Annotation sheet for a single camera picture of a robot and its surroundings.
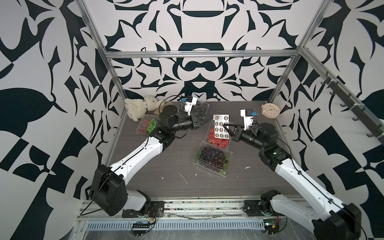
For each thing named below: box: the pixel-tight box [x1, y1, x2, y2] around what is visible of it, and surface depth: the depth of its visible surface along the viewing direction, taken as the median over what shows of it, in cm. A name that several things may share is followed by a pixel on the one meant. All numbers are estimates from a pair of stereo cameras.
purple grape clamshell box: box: [193, 145, 234, 178], surface depth 87 cm
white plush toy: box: [124, 95, 165, 122], surface depth 107 cm
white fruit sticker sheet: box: [212, 114, 230, 139], surface depth 73 cm
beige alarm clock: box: [261, 103, 281, 119], surface depth 114 cm
